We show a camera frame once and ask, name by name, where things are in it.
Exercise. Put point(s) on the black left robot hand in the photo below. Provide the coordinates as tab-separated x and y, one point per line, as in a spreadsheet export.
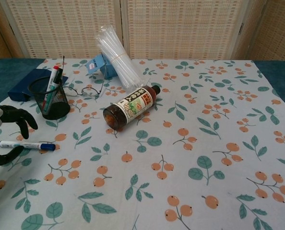
13	113

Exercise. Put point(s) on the blue cap marker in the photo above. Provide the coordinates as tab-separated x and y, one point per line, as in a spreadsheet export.
37	145

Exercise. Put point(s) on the white marker with black cap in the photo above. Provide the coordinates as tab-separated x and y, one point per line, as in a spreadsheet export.
59	74

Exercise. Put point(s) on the black mesh pen holder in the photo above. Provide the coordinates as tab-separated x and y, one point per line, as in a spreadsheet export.
61	111

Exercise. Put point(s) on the red cap marker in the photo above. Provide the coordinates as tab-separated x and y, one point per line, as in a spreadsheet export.
53	76

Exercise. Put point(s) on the dark blue glasses case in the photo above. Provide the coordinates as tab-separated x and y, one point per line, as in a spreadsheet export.
20	88

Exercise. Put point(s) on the light blue cardboard box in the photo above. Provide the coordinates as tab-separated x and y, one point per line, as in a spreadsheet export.
97	64

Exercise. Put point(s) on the woven folding screen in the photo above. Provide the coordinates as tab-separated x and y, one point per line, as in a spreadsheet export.
61	28

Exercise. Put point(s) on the brown sauce bottle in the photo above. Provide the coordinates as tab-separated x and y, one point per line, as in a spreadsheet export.
130	105

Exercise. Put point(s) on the pack of clear straws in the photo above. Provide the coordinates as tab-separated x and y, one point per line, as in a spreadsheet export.
116	55

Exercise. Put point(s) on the floral print tablecloth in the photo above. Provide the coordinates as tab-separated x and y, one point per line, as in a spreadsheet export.
157	148

